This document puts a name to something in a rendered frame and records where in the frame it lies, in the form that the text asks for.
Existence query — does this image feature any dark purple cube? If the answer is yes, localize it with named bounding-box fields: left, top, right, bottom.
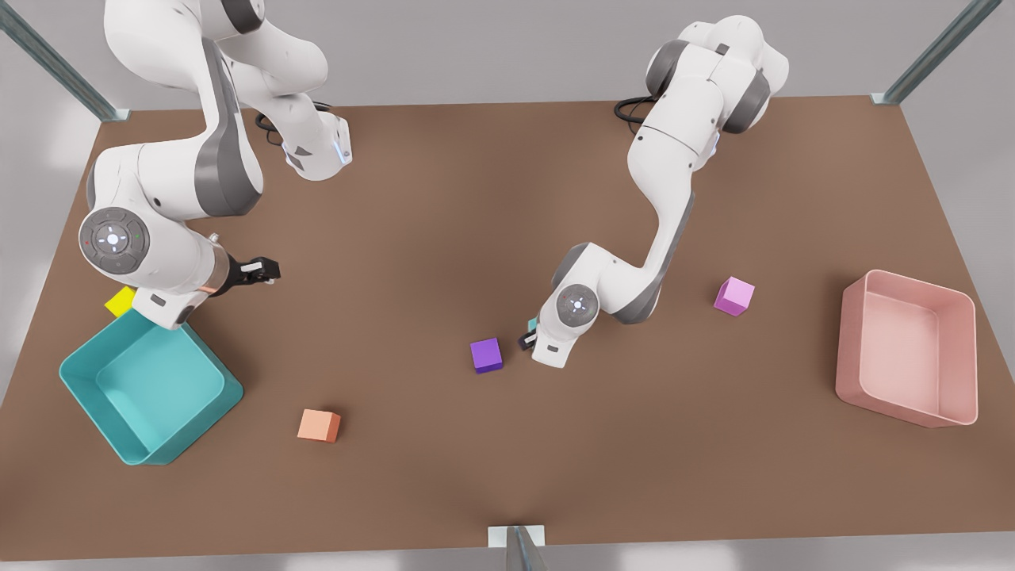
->
left=470, top=337, right=504, bottom=374

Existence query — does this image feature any teal square tray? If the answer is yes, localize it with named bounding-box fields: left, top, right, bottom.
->
left=59, top=308, right=245, bottom=466

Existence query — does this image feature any orange cube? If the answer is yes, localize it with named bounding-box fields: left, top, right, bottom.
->
left=297, top=408, right=342, bottom=444

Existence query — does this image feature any light violet cube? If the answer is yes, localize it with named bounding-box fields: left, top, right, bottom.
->
left=714, top=276, right=756, bottom=318

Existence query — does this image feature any pink square tray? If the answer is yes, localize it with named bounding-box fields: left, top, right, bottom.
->
left=835, top=269, right=979, bottom=429

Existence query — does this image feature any black cable loop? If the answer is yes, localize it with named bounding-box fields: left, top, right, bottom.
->
left=614, top=96, right=659, bottom=125
left=255, top=101, right=335, bottom=148

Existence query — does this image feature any silver frame post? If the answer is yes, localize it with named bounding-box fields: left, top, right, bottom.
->
left=487, top=524, right=547, bottom=571
left=0, top=0, right=132, bottom=123
left=870, top=0, right=1005, bottom=106

